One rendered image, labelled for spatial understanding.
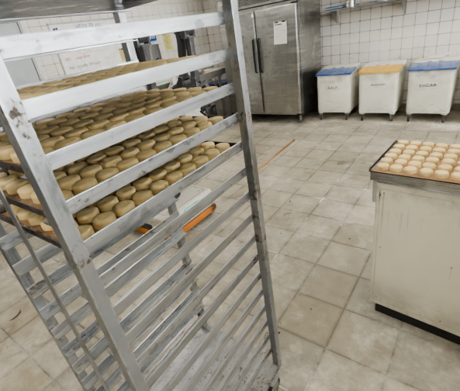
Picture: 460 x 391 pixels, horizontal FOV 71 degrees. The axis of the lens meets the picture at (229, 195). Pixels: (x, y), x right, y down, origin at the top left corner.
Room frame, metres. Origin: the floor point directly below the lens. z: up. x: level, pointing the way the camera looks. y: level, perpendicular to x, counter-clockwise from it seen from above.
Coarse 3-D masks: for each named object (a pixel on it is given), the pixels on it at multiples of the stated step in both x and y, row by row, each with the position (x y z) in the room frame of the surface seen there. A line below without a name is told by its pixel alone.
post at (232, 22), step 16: (224, 0) 0.97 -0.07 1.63; (224, 16) 0.98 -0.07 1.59; (240, 32) 0.98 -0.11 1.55; (240, 48) 0.97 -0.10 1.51; (240, 64) 0.96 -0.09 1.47; (240, 80) 0.96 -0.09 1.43; (240, 96) 0.96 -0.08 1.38; (240, 112) 0.97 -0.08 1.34; (240, 128) 0.97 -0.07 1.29; (256, 160) 0.98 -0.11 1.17; (256, 176) 0.97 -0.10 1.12; (256, 192) 0.96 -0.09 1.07; (256, 208) 0.96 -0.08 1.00; (256, 224) 0.97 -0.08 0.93; (256, 240) 0.98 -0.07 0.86; (272, 304) 0.97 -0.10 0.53; (272, 320) 0.96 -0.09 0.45; (272, 336) 0.97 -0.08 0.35; (272, 352) 0.97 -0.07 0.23
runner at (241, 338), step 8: (264, 304) 1.01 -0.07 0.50; (256, 312) 0.97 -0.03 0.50; (264, 312) 0.97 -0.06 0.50; (256, 320) 0.92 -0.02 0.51; (248, 328) 0.88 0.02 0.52; (240, 336) 0.87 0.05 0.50; (240, 344) 0.83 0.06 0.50; (232, 352) 0.79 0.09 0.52; (224, 360) 0.78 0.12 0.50; (216, 368) 0.75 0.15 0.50; (224, 368) 0.75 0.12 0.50; (216, 376) 0.71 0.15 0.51; (208, 384) 0.68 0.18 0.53
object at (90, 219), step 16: (208, 144) 1.02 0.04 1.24; (224, 144) 0.99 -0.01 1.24; (176, 160) 0.93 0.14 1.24; (192, 160) 0.90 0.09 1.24; (208, 160) 0.90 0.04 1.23; (144, 176) 0.87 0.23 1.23; (160, 176) 0.83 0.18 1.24; (176, 176) 0.79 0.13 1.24; (112, 192) 0.78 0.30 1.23; (128, 192) 0.74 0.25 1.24; (144, 192) 0.73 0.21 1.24; (16, 208) 0.77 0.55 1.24; (96, 208) 0.69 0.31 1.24; (112, 208) 0.67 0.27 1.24; (128, 208) 0.66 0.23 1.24; (32, 224) 0.69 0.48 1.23; (80, 224) 0.66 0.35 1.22; (96, 224) 0.61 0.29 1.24
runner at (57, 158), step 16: (208, 96) 0.88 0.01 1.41; (224, 96) 0.94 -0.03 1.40; (160, 112) 0.75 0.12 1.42; (176, 112) 0.79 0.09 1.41; (112, 128) 0.65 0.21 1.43; (128, 128) 0.67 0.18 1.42; (144, 128) 0.71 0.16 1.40; (80, 144) 0.59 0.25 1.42; (96, 144) 0.61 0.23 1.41; (112, 144) 0.64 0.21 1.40; (48, 160) 0.54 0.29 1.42; (64, 160) 0.56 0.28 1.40
